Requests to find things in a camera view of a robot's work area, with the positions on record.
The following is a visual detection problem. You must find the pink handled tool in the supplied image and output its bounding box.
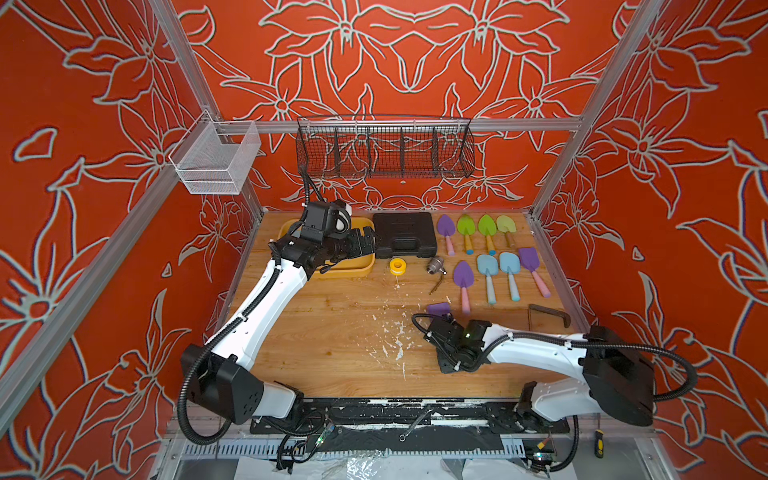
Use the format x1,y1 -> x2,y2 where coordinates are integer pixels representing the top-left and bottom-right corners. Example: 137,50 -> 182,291
453,260 -> 474,315

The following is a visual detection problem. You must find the blue shovel blue handle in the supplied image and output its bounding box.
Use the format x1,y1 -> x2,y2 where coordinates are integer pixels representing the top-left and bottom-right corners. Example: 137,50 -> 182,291
499,252 -> 521,302
477,254 -> 499,305

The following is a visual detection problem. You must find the green shovel wooden handle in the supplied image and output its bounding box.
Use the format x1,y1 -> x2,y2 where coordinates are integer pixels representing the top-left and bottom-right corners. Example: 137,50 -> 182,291
477,214 -> 497,256
496,215 -> 517,249
456,214 -> 476,255

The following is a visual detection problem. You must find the purple square shovel pink handle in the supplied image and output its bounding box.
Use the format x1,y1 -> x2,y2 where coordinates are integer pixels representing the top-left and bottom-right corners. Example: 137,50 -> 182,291
518,247 -> 551,298

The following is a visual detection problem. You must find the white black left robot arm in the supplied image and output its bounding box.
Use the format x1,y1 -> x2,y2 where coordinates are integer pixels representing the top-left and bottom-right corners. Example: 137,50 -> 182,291
176,171 -> 376,445

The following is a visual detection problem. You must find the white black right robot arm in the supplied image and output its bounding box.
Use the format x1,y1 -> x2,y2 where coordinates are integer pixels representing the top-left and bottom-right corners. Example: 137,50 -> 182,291
411,313 -> 698,427

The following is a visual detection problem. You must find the yellow storage box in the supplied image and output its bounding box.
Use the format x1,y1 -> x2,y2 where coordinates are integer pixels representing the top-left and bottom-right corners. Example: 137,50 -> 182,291
275,213 -> 375,280

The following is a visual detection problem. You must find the yellow tape roll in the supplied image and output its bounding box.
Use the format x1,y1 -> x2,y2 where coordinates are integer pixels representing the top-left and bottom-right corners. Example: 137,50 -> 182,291
389,258 -> 407,277

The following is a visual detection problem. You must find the black plastic tool case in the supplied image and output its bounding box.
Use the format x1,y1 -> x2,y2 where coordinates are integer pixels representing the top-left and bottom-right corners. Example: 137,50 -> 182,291
372,212 -> 438,259

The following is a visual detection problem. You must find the hex key on table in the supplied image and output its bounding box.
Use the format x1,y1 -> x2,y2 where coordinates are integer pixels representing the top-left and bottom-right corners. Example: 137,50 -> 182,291
527,304 -> 572,331

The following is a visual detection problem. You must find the yellow black screwdriver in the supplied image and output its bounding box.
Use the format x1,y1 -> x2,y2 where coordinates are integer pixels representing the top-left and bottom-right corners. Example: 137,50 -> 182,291
594,429 -> 605,459

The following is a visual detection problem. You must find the black wire wall basket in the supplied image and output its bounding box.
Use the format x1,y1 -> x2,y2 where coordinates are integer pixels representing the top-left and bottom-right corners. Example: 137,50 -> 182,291
296,114 -> 477,180

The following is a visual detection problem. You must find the wrench on base rail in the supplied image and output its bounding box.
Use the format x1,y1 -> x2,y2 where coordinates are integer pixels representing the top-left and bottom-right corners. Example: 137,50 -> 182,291
398,407 -> 438,443

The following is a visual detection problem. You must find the grey cable duct strip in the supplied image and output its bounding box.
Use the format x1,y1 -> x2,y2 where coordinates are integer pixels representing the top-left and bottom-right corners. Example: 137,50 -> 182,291
180,436 -> 525,461

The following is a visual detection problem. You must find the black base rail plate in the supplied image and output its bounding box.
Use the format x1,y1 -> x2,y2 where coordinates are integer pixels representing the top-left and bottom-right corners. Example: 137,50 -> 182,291
249,397 -> 571,436

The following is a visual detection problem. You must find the clear mesh wall basket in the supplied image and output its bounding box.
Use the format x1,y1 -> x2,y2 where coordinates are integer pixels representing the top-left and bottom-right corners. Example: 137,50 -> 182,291
169,112 -> 262,195

